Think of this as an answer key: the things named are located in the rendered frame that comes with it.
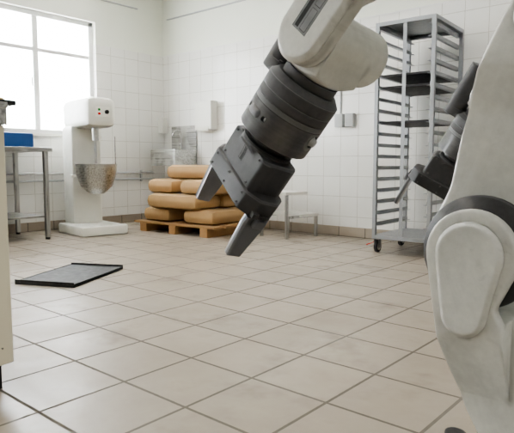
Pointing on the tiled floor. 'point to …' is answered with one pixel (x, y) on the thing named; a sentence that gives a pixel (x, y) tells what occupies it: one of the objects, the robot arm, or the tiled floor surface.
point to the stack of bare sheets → (70, 275)
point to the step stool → (295, 212)
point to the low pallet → (188, 228)
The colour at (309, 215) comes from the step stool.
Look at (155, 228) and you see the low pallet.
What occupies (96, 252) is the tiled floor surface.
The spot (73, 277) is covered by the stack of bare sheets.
